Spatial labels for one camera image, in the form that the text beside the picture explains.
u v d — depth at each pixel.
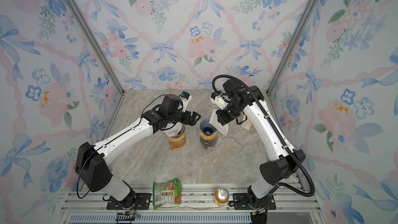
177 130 0.82
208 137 0.85
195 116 0.72
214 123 0.76
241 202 0.72
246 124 1.00
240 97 0.49
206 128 0.90
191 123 0.71
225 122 0.63
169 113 0.61
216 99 0.67
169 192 0.75
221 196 0.66
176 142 0.92
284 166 0.41
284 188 0.50
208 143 0.86
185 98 0.70
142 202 0.74
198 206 0.73
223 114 0.63
